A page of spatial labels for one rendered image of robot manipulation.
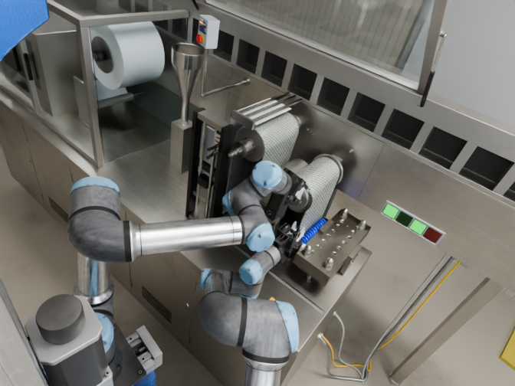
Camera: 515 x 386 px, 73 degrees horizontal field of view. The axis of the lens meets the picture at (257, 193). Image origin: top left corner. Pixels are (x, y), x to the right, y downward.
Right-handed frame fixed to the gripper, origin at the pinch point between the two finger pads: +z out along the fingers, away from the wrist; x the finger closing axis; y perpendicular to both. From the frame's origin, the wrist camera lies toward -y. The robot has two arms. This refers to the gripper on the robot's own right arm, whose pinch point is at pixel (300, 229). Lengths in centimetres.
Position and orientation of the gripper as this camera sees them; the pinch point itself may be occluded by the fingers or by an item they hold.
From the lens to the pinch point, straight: 142.6
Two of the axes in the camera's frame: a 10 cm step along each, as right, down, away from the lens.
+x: -7.7, -5.1, 3.9
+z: 6.1, -4.1, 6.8
